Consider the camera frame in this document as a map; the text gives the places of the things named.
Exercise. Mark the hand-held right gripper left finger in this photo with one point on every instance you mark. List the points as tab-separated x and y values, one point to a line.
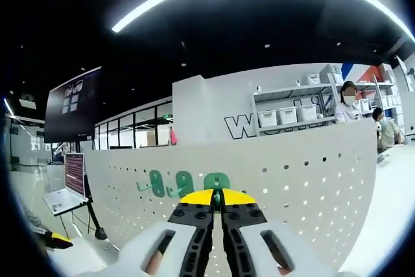
181	241

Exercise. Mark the pink cloth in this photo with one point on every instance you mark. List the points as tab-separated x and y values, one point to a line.
174	136

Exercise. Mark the white storage bin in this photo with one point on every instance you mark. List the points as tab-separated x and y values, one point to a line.
288	116
267	118
307	113

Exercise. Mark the long ceiling light strip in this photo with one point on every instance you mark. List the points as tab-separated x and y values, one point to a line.
162	0

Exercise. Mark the grey metal storage shelf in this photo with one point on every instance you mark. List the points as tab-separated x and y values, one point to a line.
291	90

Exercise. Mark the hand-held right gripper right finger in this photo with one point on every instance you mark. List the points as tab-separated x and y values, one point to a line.
253	244

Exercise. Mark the white storage basket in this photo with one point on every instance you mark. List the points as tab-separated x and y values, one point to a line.
313	79

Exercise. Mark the large dark hanging display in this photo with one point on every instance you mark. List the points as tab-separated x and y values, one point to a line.
74	111

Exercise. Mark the white laptop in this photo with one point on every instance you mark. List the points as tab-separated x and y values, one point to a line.
74	173

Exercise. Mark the white perforated mounting plate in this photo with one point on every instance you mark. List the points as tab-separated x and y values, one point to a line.
275	147

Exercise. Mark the green hook assembly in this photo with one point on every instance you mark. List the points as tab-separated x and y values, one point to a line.
186	187
209	183
157	186

